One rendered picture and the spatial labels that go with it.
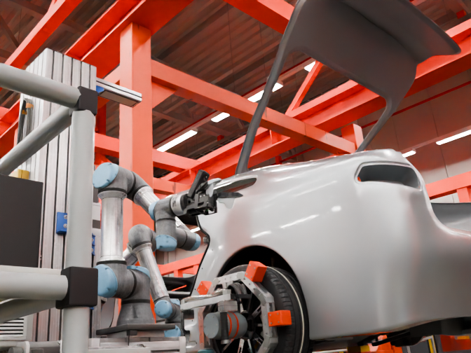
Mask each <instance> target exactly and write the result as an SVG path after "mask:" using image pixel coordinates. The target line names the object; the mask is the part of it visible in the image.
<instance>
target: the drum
mask: <svg viewBox="0 0 471 353"><path fill-rule="evenodd" d="M227 316H228V318H227V319H228V337H229V340H230V339H238V338H240V337H242V336H244V335H245V333H246V331H247V320H246V318H245V317H244V316H243V315H242V314H240V313H238V312H227ZM203 330H204V333H205V335H206V336H207V337H208V338H214V339H216V340H221V322H220V312H215V313H209V314H207V315H206V317H205V318H204V321H203Z"/></svg>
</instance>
